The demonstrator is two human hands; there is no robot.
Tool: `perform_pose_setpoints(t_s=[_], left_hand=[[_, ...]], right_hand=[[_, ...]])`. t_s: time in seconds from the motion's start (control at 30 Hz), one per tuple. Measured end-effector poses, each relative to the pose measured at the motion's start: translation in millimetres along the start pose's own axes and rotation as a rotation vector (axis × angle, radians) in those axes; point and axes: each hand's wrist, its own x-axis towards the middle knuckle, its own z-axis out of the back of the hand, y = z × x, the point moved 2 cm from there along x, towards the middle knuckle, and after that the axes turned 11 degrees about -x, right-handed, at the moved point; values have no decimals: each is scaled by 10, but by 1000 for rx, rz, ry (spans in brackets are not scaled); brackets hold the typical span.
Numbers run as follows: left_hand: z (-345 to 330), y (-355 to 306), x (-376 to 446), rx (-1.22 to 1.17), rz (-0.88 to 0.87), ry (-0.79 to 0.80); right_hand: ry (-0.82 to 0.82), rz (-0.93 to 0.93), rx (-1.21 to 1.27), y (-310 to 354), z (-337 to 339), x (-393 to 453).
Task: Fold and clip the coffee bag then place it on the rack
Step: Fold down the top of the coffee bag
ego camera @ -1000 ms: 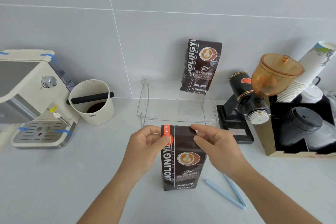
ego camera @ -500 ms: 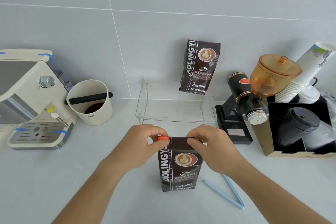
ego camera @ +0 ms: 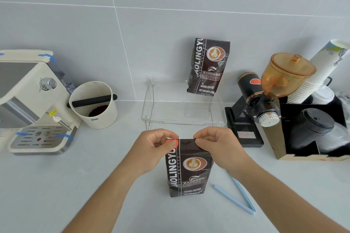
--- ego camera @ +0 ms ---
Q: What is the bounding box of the person's left hand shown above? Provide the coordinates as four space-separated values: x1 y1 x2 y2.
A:
128 129 179 178

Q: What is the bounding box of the person's right hand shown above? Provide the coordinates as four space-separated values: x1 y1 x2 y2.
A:
193 127 253 173

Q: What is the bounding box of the dark brown coffee bean bag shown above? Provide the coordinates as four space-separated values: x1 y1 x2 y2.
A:
165 139 214 198
187 38 231 96

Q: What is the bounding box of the person's left forearm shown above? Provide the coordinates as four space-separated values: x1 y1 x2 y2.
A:
61 157 154 233

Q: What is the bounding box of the person's right forearm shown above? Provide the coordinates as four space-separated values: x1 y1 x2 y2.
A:
226 159 350 233

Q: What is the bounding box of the clear acrylic shelf riser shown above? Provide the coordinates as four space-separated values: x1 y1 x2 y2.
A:
141 78 228 129

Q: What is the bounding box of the white knock box black bar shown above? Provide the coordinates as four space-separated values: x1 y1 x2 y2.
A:
67 81 118 129

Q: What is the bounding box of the light blue bag sealing clip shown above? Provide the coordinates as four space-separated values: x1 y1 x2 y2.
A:
211 175 256 215

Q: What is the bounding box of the black and brown cup organiser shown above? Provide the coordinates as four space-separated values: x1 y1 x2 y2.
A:
262 77 350 162

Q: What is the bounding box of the black grinder amber hopper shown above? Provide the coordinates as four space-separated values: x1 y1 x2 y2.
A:
225 53 317 148

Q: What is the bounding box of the stack of black cup lids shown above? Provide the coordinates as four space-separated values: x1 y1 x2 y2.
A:
290 108 335 152

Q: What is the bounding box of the stack of printed paper cups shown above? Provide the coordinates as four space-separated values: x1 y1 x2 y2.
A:
287 40 350 104

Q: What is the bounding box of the stack of white cup lids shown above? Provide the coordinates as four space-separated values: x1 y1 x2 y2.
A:
312 84 336 105

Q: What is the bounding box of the stack of clear cup lids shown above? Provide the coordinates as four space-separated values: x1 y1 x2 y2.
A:
318 124 350 155

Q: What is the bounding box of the cream espresso machine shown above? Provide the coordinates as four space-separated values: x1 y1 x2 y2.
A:
0 49 82 156

